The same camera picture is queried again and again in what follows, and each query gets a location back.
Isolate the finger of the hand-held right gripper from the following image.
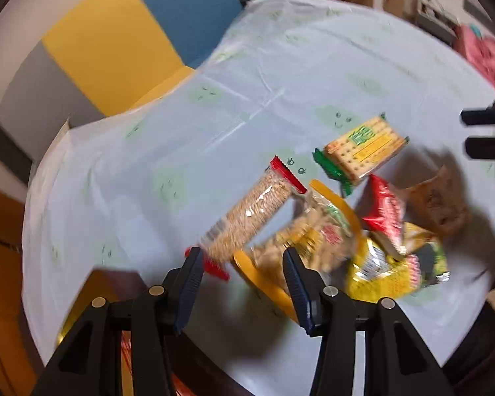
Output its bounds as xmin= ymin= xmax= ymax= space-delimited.
xmin=465 ymin=136 xmax=495 ymax=160
xmin=461 ymin=102 xmax=495 ymax=126

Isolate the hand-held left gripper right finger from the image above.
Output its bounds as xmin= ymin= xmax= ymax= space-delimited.
xmin=282 ymin=247 xmax=454 ymax=396

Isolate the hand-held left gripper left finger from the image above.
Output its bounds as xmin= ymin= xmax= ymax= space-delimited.
xmin=31 ymin=247 xmax=205 ymax=396

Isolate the yellow pumpkin seed packet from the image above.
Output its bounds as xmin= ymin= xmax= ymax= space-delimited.
xmin=233 ymin=179 xmax=361 ymax=324

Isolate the maroon gift box gold interior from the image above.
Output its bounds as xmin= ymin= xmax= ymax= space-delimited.
xmin=55 ymin=269 xmax=240 ymax=396

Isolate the grain bar red-ended wrapper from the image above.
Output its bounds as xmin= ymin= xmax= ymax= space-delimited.
xmin=185 ymin=156 xmax=308 ymax=282

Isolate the green-ended cracker packet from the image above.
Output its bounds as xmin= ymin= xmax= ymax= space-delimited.
xmin=313 ymin=112 xmax=410 ymax=196

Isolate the pink cloth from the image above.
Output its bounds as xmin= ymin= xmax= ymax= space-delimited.
xmin=454 ymin=25 xmax=495 ymax=102

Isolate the brown pastry packet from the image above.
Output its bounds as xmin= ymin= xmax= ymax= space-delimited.
xmin=404 ymin=165 xmax=471 ymax=238

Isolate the yellow printed snack packet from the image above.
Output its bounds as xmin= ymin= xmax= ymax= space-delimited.
xmin=346 ymin=223 xmax=425 ymax=300

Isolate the red and white snack packet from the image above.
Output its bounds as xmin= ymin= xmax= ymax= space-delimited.
xmin=362 ymin=174 xmax=408 ymax=256

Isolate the grey appliance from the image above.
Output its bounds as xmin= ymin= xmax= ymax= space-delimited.
xmin=416 ymin=0 xmax=493 ymax=46

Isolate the green seaweed snack packet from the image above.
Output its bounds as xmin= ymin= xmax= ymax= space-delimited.
xmin=400 ymin=223 xmax=450 ymax=287

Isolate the light blue plastic tablecloth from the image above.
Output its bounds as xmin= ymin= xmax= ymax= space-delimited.
xmin=21 ymin=0 xmax=495 ymax=392

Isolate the grey yellow blue chair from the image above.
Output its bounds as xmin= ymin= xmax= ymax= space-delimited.
xmin=0 ymin=0 xmax=244 ymax=174

